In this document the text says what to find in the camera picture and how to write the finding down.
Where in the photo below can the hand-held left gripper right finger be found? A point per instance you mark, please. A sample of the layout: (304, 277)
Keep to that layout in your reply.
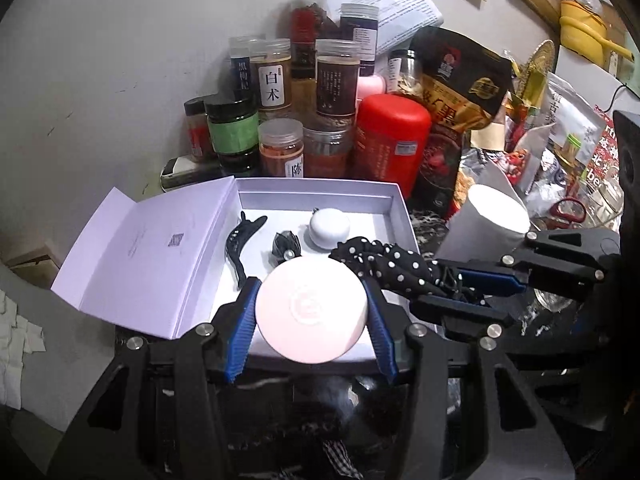
(382, 335)

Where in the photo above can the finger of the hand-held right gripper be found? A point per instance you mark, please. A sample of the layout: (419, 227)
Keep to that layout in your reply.
(490, 280)
(465, 317)

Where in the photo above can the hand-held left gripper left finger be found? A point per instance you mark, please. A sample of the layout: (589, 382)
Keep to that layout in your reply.
(240, 335)

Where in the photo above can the black polka dot scrunchie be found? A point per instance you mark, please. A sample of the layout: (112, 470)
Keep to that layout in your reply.
(395, 265)

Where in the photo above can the pink round case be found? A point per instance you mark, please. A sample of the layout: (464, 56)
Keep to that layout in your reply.
(310, 310)

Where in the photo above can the black hair claw clip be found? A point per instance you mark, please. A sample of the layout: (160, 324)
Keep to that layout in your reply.
(235, 250)

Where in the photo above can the white cardboard box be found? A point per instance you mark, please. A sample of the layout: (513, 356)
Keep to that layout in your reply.
(150, 260)

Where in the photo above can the white round case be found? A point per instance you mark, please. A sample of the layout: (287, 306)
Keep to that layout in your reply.
(327, 230)

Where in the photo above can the white paper cup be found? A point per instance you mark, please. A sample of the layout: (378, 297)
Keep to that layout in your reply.
(495, 215)

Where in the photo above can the small black hair bow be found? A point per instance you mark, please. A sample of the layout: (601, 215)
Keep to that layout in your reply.
(286, 245)

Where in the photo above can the red scissors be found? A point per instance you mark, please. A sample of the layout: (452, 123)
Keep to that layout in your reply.
(570, 207)

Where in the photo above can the cartoon printed snack bag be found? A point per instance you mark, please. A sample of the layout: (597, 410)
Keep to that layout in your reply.
(512, 160)

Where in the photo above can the checkered cloth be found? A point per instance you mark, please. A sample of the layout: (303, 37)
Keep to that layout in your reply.
(340, 460)

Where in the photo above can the red printed bag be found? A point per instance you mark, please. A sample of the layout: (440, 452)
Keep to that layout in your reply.
(607, 160)

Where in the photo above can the red canister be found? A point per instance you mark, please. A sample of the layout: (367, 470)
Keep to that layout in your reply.
(390, 145)

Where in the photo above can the dark green jar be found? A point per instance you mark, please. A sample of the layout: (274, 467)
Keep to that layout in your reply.
(239, 162)

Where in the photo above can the white phone on book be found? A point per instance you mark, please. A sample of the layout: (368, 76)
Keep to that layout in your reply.
(182, 170)

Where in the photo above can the black speaker box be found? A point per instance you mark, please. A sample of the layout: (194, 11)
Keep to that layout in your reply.
(627, 160)

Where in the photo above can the white and green pouch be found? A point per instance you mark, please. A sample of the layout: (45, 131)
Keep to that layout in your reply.
(570, 115)

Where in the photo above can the clear jar orange powder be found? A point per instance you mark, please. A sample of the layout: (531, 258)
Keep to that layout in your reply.
(280, 152)

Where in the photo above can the clear jar brown label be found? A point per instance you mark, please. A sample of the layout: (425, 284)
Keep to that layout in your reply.
(325, 155)

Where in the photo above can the black gold snack bag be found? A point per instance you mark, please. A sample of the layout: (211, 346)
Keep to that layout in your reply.
(460, 85)

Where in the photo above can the small red label spice bottle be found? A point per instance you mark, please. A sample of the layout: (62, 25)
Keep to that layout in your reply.
(197, 135)

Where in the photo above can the green label jar black lid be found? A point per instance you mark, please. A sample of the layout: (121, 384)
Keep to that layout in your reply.
(232, 130)

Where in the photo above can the brown cardboard piece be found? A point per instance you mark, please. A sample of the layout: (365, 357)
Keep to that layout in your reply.
(35, 260)

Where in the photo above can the white tissues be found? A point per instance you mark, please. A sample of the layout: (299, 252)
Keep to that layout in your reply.
(15, 350)

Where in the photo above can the gold ornament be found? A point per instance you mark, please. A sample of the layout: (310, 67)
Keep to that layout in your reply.
(540, 60)

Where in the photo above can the pink lid bottle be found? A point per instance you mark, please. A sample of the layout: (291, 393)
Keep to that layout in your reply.
(372, 85)

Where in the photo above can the white carton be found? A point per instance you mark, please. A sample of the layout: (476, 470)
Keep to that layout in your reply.
(585, 72)

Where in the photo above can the clear jar white label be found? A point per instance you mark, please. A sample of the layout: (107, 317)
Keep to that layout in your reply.
(270, 85)

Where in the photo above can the yellow pot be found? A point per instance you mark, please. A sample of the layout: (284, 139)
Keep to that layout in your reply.
(582, 30)

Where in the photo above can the jar purple label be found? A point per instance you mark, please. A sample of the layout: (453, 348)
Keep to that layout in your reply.
(360, 35)

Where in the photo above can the folded printed paper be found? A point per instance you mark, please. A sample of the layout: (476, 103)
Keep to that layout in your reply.
(400, 5)

